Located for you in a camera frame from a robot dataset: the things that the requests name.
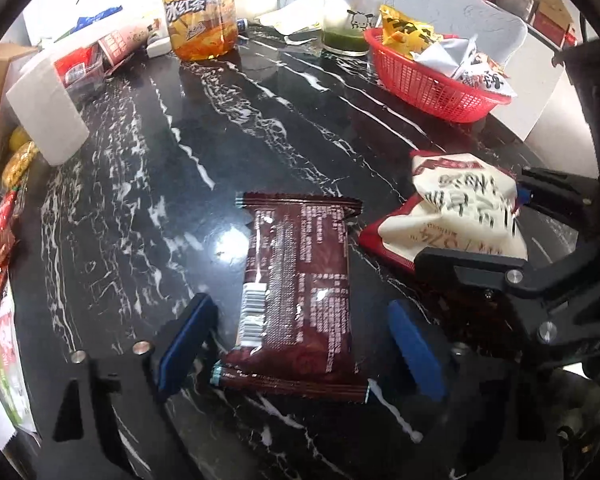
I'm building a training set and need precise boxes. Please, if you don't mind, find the white peanut snack packet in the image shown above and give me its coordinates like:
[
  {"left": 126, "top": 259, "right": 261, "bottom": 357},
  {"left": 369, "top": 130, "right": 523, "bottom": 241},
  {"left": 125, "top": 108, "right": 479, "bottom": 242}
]
[{"left": 452, "top": 57, "right": 519, "bottom": 99}]

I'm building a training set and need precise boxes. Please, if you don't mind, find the red plastic basket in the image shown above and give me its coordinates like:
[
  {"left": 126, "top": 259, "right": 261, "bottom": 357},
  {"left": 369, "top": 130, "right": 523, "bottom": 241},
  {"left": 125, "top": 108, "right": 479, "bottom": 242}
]
[{"left": 364, "top": 27, "right": 513, "bottom": 125}]

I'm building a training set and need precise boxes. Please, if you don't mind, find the clear plastic container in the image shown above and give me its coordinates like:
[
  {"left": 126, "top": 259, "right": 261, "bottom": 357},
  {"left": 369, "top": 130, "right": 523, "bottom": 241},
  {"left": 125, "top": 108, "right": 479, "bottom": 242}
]
[{"left": 55, "top": 42, "right": 111, "bottom": 104}]

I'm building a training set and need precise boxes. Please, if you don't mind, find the red and white snack bag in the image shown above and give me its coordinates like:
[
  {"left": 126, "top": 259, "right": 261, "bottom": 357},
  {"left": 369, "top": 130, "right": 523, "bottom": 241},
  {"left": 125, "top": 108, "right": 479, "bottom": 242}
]
[{"left": 358, "top": 150, "right": 530, "bottom": 274}]

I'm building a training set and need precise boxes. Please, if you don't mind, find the pink and white paper cup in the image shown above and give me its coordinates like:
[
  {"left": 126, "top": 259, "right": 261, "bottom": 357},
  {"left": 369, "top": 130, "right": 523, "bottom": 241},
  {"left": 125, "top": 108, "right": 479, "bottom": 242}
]
[{"left": 97, "top": 19, "right": 164, "bottom": 69}]

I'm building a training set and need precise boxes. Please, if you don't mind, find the white fridge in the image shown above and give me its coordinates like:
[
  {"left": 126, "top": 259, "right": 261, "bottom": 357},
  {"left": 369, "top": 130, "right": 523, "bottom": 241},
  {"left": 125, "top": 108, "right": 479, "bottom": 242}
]
[{"left": 22, "top": 0, "right": 181, "bottom": 41}]

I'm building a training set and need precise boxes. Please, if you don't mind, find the iced tea bottle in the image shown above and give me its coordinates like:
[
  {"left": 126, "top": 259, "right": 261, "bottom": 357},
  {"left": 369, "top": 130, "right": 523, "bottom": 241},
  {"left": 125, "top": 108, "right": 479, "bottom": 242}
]
[{"left": 161, "top": 0, "right": 239, "bottom": 63}]

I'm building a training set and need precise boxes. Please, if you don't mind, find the glass cup with green drink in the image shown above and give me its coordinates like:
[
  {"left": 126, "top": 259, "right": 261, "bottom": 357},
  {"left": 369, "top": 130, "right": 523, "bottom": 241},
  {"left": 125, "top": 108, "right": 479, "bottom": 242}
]
[{"left": 321, "top": 0, "right": 386, "bottom": 56}]

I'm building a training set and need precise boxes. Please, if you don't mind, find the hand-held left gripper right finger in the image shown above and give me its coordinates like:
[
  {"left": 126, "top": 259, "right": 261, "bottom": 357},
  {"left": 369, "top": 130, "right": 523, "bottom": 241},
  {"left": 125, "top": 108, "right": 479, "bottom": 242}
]
[{"left": 386, "top": 299, "right": 566, "bottom": 480}]

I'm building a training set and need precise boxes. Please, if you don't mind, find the white silver snack packet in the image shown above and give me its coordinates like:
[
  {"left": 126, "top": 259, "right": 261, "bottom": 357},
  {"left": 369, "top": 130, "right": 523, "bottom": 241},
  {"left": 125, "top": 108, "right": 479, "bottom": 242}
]
[{"left": 415, "top": 35, "right": 481, "bottom": 79}]

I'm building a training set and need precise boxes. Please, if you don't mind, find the dark brown snack packet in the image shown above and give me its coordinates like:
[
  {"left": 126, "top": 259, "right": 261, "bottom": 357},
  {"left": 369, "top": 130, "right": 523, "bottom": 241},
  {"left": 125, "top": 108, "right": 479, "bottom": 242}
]
[{"left": 210, "top": 191, "right": 371, "bottom": 405}]

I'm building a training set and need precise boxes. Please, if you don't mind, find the cardboard box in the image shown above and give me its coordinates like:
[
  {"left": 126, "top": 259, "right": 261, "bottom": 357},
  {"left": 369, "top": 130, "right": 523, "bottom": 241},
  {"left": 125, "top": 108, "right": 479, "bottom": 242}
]
[{"left": 0, "top": 42, "right": 39, "bottom": 186}]

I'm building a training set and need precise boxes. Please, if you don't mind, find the small white box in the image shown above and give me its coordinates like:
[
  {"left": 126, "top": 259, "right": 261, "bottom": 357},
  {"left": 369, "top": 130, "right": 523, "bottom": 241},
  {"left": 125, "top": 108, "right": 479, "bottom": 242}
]
[{"left": 146, "top": 35, "right": 174, "bottom": 58}]

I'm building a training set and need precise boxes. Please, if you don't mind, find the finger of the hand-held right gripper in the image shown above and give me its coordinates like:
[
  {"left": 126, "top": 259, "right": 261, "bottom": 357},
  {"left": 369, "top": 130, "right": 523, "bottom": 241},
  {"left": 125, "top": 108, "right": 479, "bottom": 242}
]
[
  {"left": 517, "top": 166, "right": 600, "bottom": 222},
  {"left": 416, "top": 241, "right": 600, "bottom": 357}
]

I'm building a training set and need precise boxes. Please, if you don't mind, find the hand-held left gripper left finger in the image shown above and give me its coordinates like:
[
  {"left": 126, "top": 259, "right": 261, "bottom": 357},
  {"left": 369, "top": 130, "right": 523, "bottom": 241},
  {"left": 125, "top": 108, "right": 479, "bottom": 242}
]
[{"left": 39, "top": 291, "right": 220, "bottom": 480}]

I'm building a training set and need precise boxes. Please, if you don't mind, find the red snack packet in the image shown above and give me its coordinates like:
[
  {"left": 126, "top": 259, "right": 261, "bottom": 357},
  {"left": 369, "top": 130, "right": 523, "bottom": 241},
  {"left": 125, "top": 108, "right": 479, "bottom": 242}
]
[{"left": 0, "top": 187, "right": 21, "bottom": 262}]

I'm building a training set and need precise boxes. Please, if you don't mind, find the yellow lemon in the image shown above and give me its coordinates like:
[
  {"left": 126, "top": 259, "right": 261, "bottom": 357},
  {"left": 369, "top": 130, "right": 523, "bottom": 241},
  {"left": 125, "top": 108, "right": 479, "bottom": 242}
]
[{"left": 8, "top": 127, "right": 31, "bottom": 154}]

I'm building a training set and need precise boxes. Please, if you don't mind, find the smiley print paper bag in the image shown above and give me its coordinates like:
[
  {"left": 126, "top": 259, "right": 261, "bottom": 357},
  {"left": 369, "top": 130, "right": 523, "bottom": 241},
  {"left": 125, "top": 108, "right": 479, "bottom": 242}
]
[{"left": 257, "top": 7, "right": 326, "bottom": 36}]

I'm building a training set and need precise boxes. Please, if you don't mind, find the golden snack packet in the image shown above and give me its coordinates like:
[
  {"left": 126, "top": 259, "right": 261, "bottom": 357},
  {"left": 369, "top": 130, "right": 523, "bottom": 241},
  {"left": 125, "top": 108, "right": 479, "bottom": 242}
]
[{"left": 1, "top": 141, "right": 37, "bottom": 189}]

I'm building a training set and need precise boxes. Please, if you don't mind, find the green and pink packet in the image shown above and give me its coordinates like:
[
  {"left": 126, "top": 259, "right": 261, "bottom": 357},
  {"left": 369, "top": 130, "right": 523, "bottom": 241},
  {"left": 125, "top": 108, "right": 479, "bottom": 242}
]
[{"left": 0, "top": 300, "right": 36, "bottom": 434}]

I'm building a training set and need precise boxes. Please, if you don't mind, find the blue printed packet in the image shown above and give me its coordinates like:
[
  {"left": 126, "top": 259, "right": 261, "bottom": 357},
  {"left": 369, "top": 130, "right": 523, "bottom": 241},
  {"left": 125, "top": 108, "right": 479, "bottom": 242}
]
[{"left": 72, "top": 5, "right": 124, "bottom": 37}]

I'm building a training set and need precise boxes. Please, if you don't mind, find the yellow snack packet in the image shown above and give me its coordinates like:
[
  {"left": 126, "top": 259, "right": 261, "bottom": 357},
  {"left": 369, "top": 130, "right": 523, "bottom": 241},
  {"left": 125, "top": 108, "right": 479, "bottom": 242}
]
[{"left": 379, "top": 4, "right": 446, "bottom": 59}]

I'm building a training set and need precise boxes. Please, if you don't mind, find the red box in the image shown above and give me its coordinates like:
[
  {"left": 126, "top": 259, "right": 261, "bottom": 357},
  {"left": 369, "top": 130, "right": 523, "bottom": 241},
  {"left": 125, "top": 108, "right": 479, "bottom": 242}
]
[{"left": 535, "top": 12, "right": 579, "bottom": 46}]

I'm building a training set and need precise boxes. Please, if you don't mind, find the white paper towel roll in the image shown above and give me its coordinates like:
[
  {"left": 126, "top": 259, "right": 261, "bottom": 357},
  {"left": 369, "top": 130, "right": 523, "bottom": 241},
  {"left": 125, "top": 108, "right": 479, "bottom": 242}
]
[{"left": 6, "top": 50, "right": 90, "bottom": 167}]

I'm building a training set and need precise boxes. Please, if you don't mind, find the small cardboard carton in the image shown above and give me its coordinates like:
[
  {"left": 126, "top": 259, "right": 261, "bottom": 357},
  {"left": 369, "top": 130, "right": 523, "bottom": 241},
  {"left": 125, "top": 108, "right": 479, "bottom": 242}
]
[{"left": 532, "top": 0, "right": 574, "bottom": 26}]

